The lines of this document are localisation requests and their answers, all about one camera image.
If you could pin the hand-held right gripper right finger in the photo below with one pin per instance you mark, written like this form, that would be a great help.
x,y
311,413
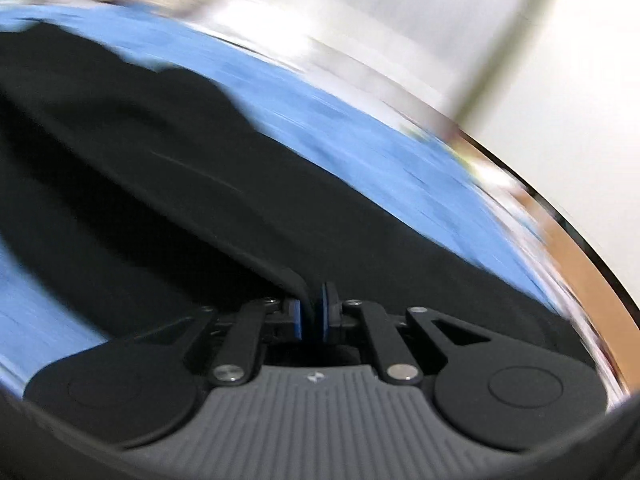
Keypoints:
x,y
327,312

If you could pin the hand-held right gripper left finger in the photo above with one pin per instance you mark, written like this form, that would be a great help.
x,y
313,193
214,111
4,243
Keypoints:
x,y
297,319

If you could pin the black pants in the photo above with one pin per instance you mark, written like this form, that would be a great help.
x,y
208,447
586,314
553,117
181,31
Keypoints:
x,y
150,185

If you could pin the blue plaid blanket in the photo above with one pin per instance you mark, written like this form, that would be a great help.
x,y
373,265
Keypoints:
x,y
350,135

